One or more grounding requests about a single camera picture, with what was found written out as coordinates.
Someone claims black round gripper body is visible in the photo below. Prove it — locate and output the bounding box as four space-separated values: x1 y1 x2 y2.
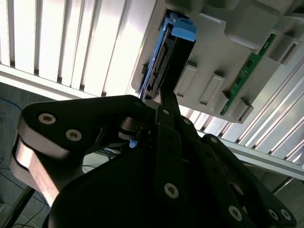
48 114 232 228

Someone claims hard disk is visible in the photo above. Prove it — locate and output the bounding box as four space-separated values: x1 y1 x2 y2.
137 8 198 102

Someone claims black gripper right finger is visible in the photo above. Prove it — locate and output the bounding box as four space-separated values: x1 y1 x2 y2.
167 92 297 228

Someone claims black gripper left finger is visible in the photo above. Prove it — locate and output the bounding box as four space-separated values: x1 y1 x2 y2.
9 87 188 212

